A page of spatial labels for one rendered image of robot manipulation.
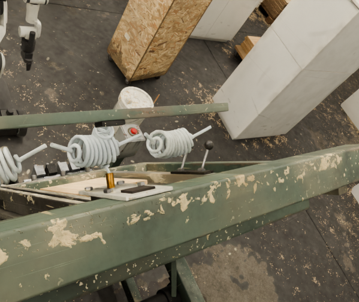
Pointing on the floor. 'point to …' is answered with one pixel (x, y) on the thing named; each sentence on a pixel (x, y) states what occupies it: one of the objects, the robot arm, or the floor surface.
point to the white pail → (127, 98)
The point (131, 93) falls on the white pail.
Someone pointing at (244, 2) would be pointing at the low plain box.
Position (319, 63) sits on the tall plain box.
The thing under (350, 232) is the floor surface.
